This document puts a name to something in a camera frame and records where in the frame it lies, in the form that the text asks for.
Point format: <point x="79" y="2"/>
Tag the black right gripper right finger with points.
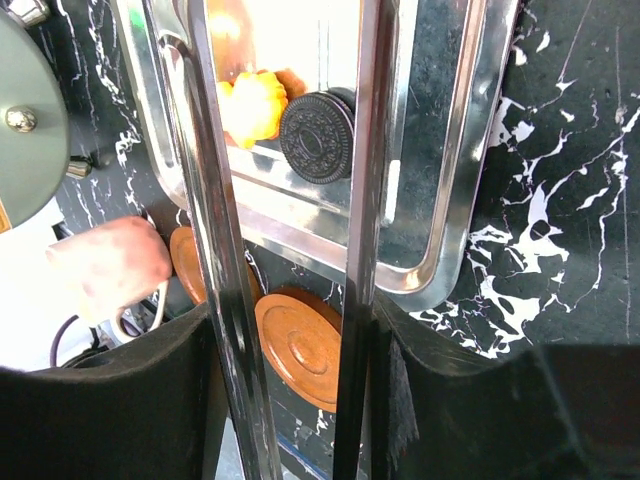
<point x="552" y="412"/>

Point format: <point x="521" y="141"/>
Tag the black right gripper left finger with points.
<point x="151" y="409"/>

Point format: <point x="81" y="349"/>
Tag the pink ceramic cup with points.
<point x="112" y="267"/>

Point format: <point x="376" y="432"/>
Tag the brown wooden coaster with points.
<point x="300" y="336"/>
<point x="186" y="264"/>

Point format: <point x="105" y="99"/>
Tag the orange fish shaped pastry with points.
<point x="251" y="106"/>

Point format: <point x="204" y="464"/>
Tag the dark chocolate cookie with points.
<point x="316" y="136"/>

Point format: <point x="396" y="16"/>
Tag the silver metal serving tongs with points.
<point x="186" y="55"/>

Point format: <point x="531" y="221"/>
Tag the white cylindrical drum container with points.
<point x="35" y="138"/>

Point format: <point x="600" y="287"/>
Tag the silver metal tray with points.
<point x="446" y="93"/>

